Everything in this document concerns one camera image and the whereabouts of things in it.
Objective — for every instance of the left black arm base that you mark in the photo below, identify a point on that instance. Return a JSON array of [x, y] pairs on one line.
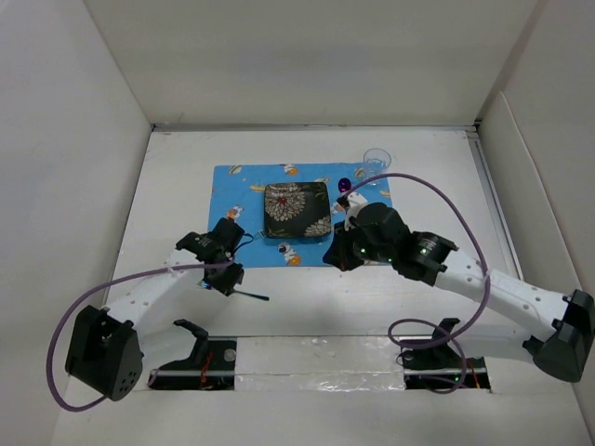
[[186, 357]]

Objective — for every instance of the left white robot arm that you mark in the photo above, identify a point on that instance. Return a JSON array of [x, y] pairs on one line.
[[105, 349]]

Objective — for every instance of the black floral square plate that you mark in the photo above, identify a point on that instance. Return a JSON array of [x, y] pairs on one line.
[[296, 210]]

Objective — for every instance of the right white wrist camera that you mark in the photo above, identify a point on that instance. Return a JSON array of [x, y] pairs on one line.
[[351, 204]]

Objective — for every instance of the clear plastic cup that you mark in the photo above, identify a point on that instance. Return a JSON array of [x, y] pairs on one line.
[[376, 161]]

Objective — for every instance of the purple iridescent spoon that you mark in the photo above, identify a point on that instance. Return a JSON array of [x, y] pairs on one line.
[[344, 185]]

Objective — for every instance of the iridescent fork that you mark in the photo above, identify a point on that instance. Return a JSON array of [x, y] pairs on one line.
[[207, 286]]

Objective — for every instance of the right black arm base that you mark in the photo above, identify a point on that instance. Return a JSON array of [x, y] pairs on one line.
[[440, 369]]

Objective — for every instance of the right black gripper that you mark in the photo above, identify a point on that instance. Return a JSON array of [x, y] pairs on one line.
[[337, 254]]

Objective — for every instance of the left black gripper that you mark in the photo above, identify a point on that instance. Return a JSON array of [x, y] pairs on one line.
[[234, 276]]

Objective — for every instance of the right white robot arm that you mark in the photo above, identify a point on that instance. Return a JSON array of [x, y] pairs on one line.
[[555, 332]]

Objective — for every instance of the blue cartoon placemat cloth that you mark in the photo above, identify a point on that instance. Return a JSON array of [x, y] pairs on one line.
[[238, 193]]

